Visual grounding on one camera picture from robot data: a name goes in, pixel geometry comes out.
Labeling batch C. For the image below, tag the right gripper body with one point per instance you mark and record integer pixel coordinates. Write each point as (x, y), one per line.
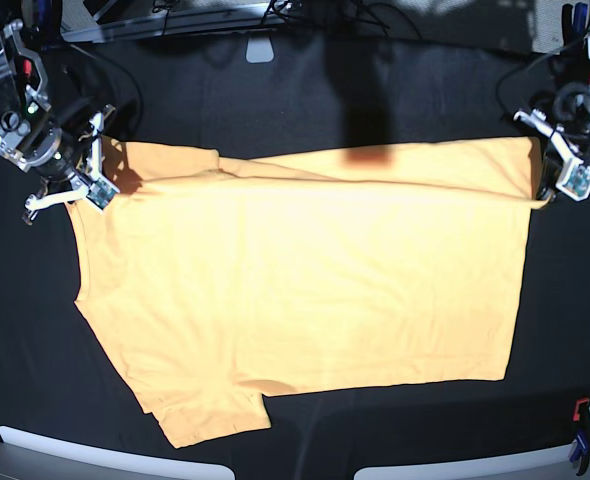
(59, 157)

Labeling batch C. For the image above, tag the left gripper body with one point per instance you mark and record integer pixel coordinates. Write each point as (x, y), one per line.
(571, 112)

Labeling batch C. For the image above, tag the yellow t-shirt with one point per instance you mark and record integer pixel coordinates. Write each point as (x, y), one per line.
(212, 282)

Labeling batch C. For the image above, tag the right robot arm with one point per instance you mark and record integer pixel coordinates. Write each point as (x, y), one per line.
(24, 98)

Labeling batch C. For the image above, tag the black table cloth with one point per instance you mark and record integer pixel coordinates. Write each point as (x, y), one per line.
(55, 379)

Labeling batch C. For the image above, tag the red black clamp bottom right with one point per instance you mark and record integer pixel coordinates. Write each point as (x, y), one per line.
(580, 405)

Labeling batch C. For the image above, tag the blue clamp bottom right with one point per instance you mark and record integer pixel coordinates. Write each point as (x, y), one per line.
(580, 454)

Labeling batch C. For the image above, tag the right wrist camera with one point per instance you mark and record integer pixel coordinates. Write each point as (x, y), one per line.
(101, 193)

